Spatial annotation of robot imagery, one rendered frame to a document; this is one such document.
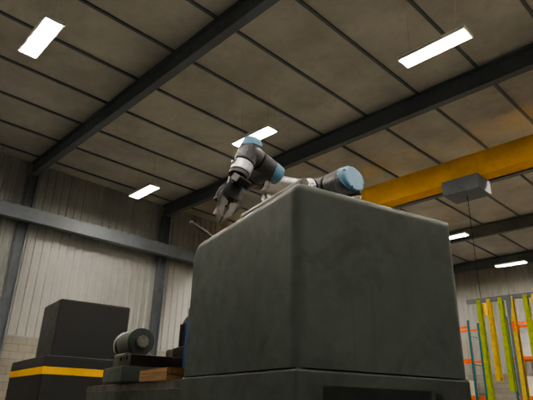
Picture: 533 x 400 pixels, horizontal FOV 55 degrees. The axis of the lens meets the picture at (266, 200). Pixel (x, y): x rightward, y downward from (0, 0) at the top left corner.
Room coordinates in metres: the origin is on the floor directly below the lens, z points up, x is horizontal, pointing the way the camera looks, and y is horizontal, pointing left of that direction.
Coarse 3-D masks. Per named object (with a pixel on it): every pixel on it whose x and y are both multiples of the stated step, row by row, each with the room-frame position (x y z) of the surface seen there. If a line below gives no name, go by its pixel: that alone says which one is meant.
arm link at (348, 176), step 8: (344, 168) 1.85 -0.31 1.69; (352, 168) 1.87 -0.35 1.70; (328, 176) 1.91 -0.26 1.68; (336, 176) 1.87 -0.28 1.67; (344, 176) 1.84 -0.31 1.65; (352, 176) 1.86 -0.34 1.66; (360, 176) 1.89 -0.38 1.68; (320, 184) 1.94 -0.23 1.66; (328, 184) 1.91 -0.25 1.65; (336, 184) 1.88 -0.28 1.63; (344, 184) 1.85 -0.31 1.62; (352, 184) 1.85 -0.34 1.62; (360, 184) 1.88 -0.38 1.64; (336, 192) 1.89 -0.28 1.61; (344, 192) 1.87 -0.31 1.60; (352, 192) 1.87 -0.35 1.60; (360, 192) 1.90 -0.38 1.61
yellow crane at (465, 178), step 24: (504, 144) 10.26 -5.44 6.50; (528, 144) 9.90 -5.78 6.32; (432, 168) 11.57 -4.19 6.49; (456, 168) 11.13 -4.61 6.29; (480, 168) 10.72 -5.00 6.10; (504, 168) 10.37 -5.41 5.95; (384, 192) 12.63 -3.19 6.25; (408, 192) 12.10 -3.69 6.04; (432, 192) 11.85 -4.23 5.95; (456, 192) 11.03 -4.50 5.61; (480, 192) 10.97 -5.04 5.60
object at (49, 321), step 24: (48, 312) 6.63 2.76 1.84; (72, 312) 6.32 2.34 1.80; (96, 312) 6.49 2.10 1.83; (120, 312) 6.66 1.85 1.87; (48, 336) 6.44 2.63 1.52; (72, 336) 6.35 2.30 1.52; (96, 336) 6.51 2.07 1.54; (24, 360) 6.68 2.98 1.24; (48, 360) 5.84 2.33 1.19; (72, 360) 5.98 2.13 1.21; (96, 360) 6.14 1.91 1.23; (24, 384) 6.45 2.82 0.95; (48, 384) 5.86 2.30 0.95; (72, 384) 6.01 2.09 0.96; (96, 384) 6.16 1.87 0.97
